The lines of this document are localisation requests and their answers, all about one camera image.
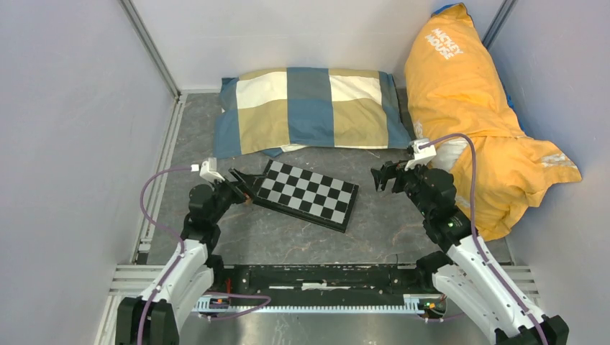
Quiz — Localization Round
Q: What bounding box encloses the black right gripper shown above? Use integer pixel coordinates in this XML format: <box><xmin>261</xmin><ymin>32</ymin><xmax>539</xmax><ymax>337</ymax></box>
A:
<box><xmin>370</xmin><ymin>157</ymin><xmax>433</xmax><ymax>219</ymax></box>

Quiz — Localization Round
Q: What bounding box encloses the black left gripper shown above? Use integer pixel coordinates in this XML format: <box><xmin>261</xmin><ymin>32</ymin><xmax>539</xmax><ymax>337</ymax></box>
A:
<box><xmin>208</xmin><ymin>167</ymin><xmax>265</xmax><ymax>224</ymax></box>

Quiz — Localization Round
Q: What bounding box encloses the blue beige checkered pillowcase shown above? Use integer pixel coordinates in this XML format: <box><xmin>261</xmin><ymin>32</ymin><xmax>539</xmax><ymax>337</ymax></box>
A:
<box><xmin>213</xmin><ymin>67</ymin><xmax>411</xmax><ymax>158</ymax></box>

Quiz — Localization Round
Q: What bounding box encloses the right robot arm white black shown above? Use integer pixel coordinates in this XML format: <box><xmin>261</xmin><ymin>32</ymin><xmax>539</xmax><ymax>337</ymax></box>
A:
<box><xmin>371</xmin><ymin>161</ymin><xmax>569</xmax><ymax>344</ymax></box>

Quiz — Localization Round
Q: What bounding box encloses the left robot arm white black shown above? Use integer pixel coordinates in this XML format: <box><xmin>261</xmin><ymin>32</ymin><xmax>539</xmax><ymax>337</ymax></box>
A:
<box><xmin>114</xmin><ymin>159</ymin><xmax>247</xmax><ymax>344</ymax></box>

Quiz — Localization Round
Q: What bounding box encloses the yellow Mickey Mouse pillow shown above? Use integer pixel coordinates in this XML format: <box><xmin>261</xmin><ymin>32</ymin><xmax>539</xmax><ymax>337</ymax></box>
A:
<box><xmin>404</xmin><ymin>3</ymin><xmax>582</xmax><ymax>241</ymax></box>

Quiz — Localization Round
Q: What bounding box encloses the black white checkerboard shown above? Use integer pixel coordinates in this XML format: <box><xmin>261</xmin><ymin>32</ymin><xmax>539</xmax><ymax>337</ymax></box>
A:
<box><xmin>253</xmin><ymin>160</ymin><xmax>359</xmax><ymax>233</ymax></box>

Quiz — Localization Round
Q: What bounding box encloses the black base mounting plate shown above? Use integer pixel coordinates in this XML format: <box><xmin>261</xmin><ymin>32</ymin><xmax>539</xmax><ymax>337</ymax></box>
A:
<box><xmin>214</xmin><ymin>264</ymin><xmax>439</xmax><ymax>294</ymax></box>

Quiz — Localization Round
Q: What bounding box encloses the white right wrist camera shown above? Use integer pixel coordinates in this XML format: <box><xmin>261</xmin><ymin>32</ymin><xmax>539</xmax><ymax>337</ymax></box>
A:
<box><xmin>404</xmin><ymin>138</ymin><xmax>437</xmax><ymax>170</ymax></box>

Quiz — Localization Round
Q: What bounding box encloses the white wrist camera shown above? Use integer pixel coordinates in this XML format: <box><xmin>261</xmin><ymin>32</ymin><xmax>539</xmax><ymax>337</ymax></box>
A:
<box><xmin>190</xmin><ymin>157</ymin><xmax>225</xmax><ymax>183</ymax></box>
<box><xmin>404</xmin><ymin>138</ymin><xmax>437</xmax><ymax>170</ymax></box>

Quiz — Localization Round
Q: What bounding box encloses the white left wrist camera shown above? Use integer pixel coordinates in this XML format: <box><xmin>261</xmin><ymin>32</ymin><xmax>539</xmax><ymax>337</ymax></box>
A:
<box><xmin>190</xmin><ymin>157</ymin><xmax>225</xmax><ymax>183</ymax></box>

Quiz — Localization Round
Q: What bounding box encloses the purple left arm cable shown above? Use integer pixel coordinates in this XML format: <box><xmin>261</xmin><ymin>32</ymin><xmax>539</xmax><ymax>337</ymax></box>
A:
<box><xmin>137</xmin><ymin>166</ymin><xmax>193</xmax><ymax>345</ymax></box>

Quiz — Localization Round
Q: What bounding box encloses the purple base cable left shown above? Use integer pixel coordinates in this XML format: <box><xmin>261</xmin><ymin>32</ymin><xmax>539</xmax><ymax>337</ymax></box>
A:
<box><xmin>200</xmin><ymin>293</ymin><xmax>273</xmax><ymax>322</ymax></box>

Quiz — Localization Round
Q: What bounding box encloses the white slotted cable duct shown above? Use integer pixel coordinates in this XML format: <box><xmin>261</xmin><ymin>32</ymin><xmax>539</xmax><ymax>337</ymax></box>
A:
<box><xmin>192</xmin><ymin>295</ymin><xmax>447</xmax><ymax>316</ymax></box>

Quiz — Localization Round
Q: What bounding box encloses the aluminium frame rail front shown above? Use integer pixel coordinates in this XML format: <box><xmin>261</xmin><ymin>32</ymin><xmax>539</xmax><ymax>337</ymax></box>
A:
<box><xmin>110</xmin><ymin>264</ymin><xmax>540</xmax><ymax>299</ymax></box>

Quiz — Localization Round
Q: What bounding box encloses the aluminium frame post left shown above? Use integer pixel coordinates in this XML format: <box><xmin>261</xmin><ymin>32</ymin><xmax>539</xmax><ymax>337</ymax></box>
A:
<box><xmin>118</xmin><ymin>0</ymin><xmax>181</xmax><ymax>98</ymax></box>

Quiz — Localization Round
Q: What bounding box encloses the aluminium frame post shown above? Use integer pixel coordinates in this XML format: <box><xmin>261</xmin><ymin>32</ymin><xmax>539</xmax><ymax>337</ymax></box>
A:
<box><xmin>482</xmin><ymin>0</ymin><xmax>518</xmax><ymax>50</ymax></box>
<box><xmin>118</xmin><ymin>0</ymin><xmax>181</xmax><ymax>98</ymax></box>

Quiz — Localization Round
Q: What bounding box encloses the aluminium frame post right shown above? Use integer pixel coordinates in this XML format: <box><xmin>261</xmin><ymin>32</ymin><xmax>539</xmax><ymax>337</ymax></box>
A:
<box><xmin>482</xmin><ymin>0</ymin><xmax>518</xmax><ymax>50</ymax></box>

